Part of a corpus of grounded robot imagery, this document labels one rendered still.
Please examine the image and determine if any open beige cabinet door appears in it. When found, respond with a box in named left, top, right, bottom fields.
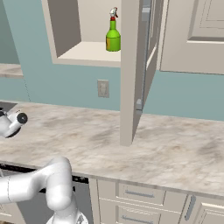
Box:
left=119, top=0, right=165, bottom=147

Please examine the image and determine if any green spray bottle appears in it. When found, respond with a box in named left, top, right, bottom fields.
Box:
left=105, top=7, right=122, bottom=53

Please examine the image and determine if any open beige cabinet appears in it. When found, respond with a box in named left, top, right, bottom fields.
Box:
left=40, top=0, right=123, bottom=68

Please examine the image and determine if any closed beige cabinet door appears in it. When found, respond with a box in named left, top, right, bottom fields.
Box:
left=159, top=0, right=224, bottom=75

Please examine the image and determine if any beige base cabinet door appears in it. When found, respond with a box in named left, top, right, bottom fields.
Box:
left=178, top=194, right=224, bottom=224

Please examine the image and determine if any beige drawer front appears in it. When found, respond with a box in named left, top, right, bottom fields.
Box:
left=115, top=205, right=162, bottom=224
left=116, top=183, right=167, bottom=207

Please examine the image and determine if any dark dishwasher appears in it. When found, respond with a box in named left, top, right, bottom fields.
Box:
left=0, top=163, right=95, bottom=224

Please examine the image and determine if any beige wall outlet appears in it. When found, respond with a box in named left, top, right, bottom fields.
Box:
left=97, top=79, right=110, bottom=99

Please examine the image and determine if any grey cabinet door handle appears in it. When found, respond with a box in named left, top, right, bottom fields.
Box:
left=135, top=0, right=153, bottom=111

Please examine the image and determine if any grey drawer handle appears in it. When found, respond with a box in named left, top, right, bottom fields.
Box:
left=122, top=214, right=147, bottom=224
left=124, top=190, right=156, bottom=199

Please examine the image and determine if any grey base cabinet handle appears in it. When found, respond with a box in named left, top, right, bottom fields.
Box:
left=184, top=195, right=197, bottom=221

